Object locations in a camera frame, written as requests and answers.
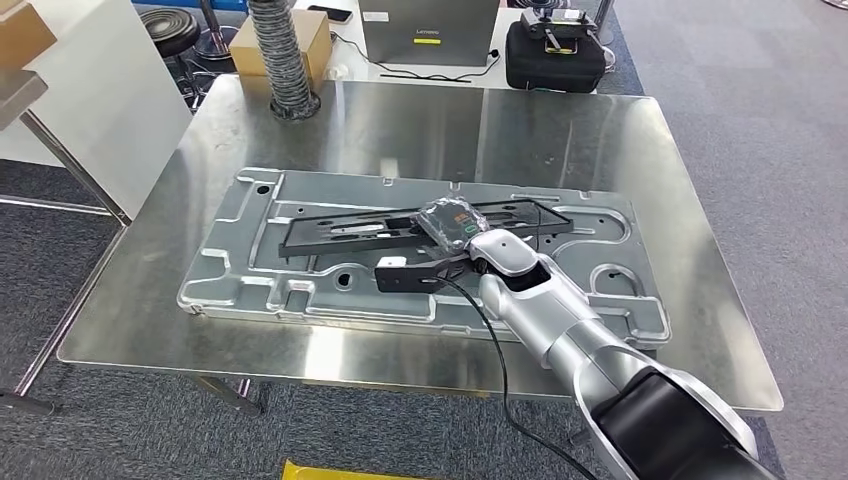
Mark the brown cardboard box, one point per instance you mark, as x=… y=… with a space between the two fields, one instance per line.
x=23 y=36
x=318 y=46

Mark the black handheld controller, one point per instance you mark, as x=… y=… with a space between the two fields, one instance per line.
x=556 y=23

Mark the silver stamped metal pallet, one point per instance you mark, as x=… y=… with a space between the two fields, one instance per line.
x=265 y=291

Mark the chrome stool base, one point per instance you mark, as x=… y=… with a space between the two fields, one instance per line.
x=215 y=43

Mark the small stainless steel table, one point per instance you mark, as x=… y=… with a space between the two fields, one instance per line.
x=20 y=93

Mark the stainless steel workbench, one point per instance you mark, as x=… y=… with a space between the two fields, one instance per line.
x=397 y=132

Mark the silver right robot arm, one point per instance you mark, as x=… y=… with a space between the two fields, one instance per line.
x=563 y=318

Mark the black carrying case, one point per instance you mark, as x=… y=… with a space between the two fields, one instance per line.
x=556 y=73

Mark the black smartphone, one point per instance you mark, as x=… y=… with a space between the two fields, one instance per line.
x=329 y=13

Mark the grey Lenovo laptop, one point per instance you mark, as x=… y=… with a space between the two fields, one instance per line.
x=430 y=26

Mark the black plastic plate frame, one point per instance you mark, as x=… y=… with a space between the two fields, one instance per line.
x=298 y=238

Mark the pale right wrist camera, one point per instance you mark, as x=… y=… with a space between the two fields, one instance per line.
x=404 y=278

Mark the white cabinet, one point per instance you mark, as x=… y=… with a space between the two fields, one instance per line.
x=112 y=99

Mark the white desk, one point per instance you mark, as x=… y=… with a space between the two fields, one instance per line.
x=351 y=73

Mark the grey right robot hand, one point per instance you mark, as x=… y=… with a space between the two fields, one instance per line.
x=450 y=222

